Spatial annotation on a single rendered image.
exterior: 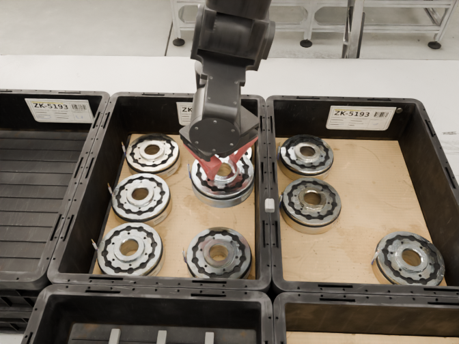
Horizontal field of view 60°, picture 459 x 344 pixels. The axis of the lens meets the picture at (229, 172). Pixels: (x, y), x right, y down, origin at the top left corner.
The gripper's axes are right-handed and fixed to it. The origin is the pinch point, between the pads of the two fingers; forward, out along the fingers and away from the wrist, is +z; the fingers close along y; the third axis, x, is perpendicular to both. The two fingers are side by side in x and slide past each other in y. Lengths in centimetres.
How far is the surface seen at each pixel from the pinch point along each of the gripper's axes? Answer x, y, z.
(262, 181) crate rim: -5.2, 4.2, 2.7
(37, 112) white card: 39.6, -15.2, 6.3
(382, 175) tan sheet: -15.1, 27.8, 11.8
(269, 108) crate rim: 5.7, 16.8, 1.9
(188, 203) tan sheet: 4.5, -4.4, 11.3
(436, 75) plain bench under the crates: 0, 85, 27
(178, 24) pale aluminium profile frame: 159, 100, 87
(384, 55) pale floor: 63, 188, 102
